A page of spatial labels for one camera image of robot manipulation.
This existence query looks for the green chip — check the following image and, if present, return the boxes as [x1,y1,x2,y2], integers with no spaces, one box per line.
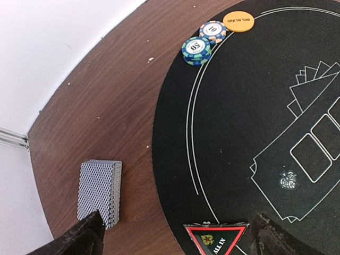
[181,37,211,66]

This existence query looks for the yellow big blind button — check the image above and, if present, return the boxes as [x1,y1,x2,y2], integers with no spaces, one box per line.
[223,11,255,32]

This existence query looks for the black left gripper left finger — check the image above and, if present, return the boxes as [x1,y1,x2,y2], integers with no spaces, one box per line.
[30,211,105,255]

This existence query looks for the blue white chip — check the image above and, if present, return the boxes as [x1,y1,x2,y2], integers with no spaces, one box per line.
[199,20,227,45]

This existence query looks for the blue patterned card deck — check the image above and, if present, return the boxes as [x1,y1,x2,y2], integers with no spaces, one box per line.
[77,159,123,230]

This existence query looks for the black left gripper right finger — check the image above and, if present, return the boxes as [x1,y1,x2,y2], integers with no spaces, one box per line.
[251,214,316,254]

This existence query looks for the red triangular all-in marker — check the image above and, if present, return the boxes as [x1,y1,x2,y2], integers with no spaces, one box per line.
[183,222,250,255]

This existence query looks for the round black poker mat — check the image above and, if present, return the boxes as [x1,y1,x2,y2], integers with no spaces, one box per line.
[152,1,339,254]

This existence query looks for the aluminium frame post left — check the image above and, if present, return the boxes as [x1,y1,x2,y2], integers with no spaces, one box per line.
[0,127,29,149]

